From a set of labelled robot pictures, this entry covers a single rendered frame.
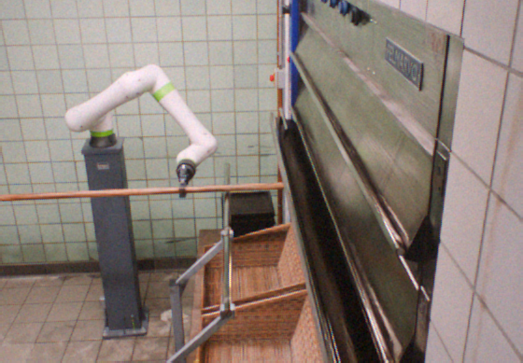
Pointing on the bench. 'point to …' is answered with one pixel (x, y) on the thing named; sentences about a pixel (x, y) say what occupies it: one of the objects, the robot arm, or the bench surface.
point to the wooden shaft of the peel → (141, 191)
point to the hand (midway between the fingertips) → (182, 189)
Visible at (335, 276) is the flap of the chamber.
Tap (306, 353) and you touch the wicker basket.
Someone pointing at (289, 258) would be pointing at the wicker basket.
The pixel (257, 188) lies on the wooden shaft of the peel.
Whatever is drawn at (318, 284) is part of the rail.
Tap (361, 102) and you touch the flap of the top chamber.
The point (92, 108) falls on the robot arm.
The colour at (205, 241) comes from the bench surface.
